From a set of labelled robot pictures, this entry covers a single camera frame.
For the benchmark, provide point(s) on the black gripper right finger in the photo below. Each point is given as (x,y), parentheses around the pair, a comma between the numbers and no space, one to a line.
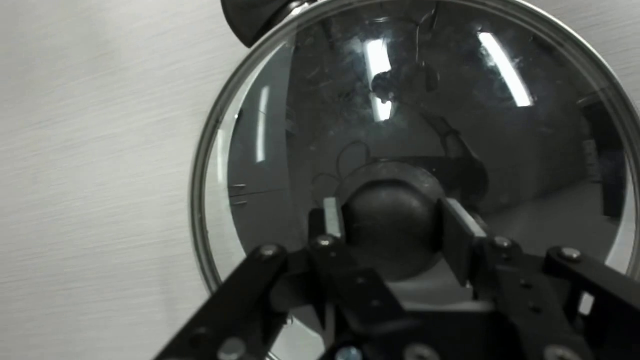
(532,300)

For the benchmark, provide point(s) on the glass pot lid black knob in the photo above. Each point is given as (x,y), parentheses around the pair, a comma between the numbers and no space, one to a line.
(320,101)

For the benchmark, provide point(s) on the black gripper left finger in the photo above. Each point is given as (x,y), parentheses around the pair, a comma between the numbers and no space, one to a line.
(266,292)

